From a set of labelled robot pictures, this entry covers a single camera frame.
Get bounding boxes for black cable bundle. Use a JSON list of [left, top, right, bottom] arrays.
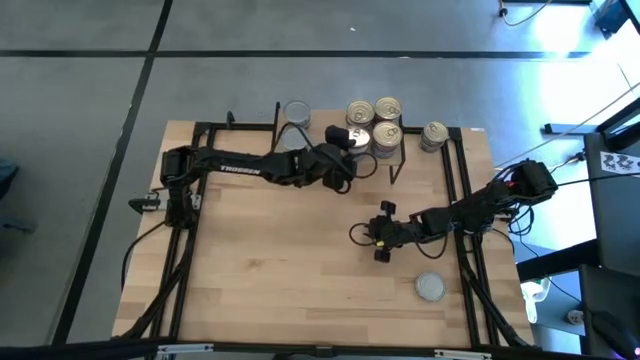
[[507, 192, 537, 236]]

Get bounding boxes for black table edge clamp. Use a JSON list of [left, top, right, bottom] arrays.
[[128, 197, 162, 215]]

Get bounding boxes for wooden shelf black metal frame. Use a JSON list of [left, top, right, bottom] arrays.
[[272, 101, 408, 185]]

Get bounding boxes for silver bracket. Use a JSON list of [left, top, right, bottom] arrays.
[[433, 348, 494, 360], [156, 343, 215, 357]]

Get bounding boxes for black desk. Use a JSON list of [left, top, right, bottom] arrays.
[[579, 132, 640, 360]]

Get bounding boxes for black diagonal beam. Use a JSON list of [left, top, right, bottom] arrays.
[[516, 238, 601, 282]]

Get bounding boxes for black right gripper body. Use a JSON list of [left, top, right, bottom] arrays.
[[365, 200, 414, 265]]

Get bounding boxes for light cable with plug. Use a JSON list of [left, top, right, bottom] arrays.
[[498, 0, 554, 27]]

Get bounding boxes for white plastic object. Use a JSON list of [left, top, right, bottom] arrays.
[[519, 279, 551, 325]]

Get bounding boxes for blue box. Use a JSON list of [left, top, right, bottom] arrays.
[[592, 0, 626, 34]]

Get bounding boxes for black floor stand foot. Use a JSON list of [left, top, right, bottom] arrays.
[[543, 122, 594, 136]]

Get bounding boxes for black metal table frame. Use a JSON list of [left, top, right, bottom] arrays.
[[112, 119, 539, 351]]

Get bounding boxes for black hanging cable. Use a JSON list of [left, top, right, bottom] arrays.
[[121, 219, 169, 294]]

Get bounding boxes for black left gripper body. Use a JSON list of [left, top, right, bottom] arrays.
[[322, 125, 359, 195]]

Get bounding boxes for Bumble Bee tuna can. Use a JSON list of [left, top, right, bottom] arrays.
[[281, 127, 310, 152], [283, 99, 312, 129]]

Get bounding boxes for paper with black pattern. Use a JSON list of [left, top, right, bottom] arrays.
[[601, 151, 640, 176]]

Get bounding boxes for black rig beam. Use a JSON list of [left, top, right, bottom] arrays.
[[0, 337, 640, 360]]

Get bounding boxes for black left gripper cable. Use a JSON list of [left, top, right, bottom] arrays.
[[272, 122, 380, 195]]

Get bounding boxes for large gold ringed can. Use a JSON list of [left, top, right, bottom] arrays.
[[414, 271, 448, 303]]

